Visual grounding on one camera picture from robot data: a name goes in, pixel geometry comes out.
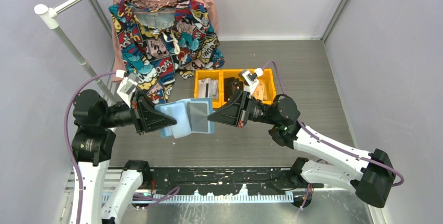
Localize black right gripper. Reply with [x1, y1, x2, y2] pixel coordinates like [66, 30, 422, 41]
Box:
[207, 90, 278, 128]

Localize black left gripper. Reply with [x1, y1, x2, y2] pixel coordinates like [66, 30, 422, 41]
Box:
[100, 89, 177, 133]

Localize yellow three-compartment bin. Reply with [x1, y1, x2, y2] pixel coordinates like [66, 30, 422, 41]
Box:
[194, 68, 276, 109]

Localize grey credit card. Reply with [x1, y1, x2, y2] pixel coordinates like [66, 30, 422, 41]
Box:
[188, 101, 209, 133]

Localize white magnetic stripe card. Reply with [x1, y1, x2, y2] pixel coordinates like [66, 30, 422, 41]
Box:
[197, 78, 219, 99]

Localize blue leather card holder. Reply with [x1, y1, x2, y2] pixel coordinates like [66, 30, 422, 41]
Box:
[155, 98, 215, 139]

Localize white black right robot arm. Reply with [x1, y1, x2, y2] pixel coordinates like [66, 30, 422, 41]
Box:
[208, 90, 404, 208]

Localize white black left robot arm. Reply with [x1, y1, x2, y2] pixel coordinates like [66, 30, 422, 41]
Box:
[71, 89, 177, 223]

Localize black cards stack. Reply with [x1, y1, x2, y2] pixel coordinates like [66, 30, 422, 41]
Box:
[223, 77, 243, 102]

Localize orange cards stack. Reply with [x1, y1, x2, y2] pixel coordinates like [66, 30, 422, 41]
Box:
[252, 80, 267, 101]

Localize colourful comic print shorts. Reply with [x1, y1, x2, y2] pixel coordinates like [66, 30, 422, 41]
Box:
[109, 0, 225, 104]

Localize white metal clothes rack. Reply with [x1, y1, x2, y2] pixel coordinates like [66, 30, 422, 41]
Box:
[34, 0, 116, 102]

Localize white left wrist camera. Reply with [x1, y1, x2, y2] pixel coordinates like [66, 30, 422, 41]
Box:
[115, 69, 138, 107]

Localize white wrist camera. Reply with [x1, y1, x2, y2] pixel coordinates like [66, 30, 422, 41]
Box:
[115, 69, 138, 107]
[239, 68, 263, 94]

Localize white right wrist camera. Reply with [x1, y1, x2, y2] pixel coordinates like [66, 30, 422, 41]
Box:
[239, 68, 263, 94]

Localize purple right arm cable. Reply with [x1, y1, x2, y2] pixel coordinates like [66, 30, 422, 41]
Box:
[261, 60, 405, 210]

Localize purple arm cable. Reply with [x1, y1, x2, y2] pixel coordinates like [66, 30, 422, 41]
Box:
[64, 70, 181, 224]
[261, 60, 405, 210]

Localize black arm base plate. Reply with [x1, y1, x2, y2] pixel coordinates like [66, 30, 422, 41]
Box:
[119, 166, 324, 196]

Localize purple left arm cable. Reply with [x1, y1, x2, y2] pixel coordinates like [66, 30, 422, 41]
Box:
[64, 70, 181, 224]

